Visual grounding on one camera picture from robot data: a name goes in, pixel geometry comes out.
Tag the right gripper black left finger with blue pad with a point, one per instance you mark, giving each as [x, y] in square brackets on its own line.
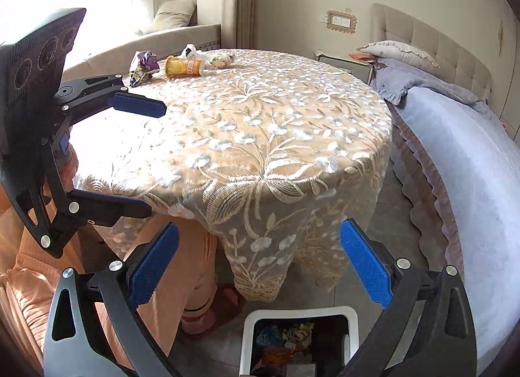
[75, 343]

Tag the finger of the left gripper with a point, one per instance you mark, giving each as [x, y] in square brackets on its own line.
[80, 99]
[76, 208]

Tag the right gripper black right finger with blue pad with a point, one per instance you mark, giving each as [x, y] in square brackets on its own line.
[444, 343]

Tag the red noodle snack bag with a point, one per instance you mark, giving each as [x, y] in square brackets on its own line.
[276, 356]

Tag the blue snack bag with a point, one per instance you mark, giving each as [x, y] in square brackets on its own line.
[270, 337]

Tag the white trash bin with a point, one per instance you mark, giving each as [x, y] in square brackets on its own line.
[323, 340]

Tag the purple yellow candy wrapper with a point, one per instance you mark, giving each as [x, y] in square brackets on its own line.
[142, 67]

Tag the person's orange trousers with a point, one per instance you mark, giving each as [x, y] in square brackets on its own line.
[30, 277]

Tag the orange drink cup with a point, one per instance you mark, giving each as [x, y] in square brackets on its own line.
[177, 67]

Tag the crumpled white tissue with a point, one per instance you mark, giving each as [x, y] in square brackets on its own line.
[191, 52]

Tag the beige window seat cushion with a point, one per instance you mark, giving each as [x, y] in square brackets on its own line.
[171, 15]

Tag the crumpled patterned paper ball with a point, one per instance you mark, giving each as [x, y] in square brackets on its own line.
[221, 60]

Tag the red slipper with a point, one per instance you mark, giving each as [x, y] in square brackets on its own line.
[227, 305]

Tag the bed with lilac cover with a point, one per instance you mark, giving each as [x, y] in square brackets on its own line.
[460, 171]

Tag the round table floral tablecloth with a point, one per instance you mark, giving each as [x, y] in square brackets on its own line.
[270, 155]

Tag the beige upholstered headboard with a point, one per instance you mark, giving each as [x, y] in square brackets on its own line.
[457, 65]

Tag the grey nightstand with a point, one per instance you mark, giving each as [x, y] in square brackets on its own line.
[359, 69]

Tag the beige frilled pillow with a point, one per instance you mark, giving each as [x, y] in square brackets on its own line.
[407, 53]

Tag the beige wardrobe doors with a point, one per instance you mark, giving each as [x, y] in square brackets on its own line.
[510, 115]

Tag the framed wall switch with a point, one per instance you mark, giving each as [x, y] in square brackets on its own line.
[341, 21]

